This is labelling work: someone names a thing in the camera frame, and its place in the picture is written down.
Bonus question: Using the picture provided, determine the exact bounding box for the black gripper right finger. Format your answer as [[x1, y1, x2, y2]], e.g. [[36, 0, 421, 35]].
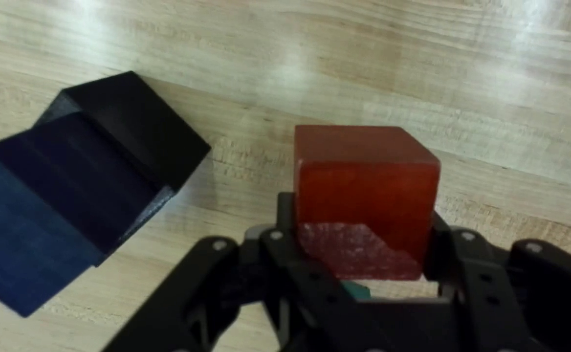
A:
[[421, 211, 571, 352]]

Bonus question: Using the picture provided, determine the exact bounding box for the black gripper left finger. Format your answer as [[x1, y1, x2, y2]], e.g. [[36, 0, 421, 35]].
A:
[[102, 191, 392, 352]]

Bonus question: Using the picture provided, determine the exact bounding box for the green square block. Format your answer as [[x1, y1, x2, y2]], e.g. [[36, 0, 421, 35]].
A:
[[347, 279, 372, 303]]

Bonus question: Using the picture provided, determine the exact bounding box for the orange square block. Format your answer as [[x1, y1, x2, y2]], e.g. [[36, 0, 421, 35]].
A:
[[294, 123, 445, 283]]

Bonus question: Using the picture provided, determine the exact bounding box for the blue square block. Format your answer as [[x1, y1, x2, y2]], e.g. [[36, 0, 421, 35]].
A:
[[0, 109, 179, 320]]

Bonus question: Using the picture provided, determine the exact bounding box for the black square block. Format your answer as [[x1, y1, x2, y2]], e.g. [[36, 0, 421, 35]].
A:
[[34, 68, 214, 230]]

